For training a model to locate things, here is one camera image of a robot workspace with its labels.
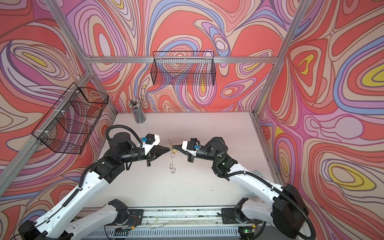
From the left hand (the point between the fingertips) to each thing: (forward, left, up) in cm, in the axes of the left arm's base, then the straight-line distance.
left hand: (169, 149), depth 64 cm
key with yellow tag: (0, -2, -2) cm, 2 cm away
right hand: (+1, -3, -1) cm, 3 cm away
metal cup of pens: (+42, +29, -23) cm, 56 cm away
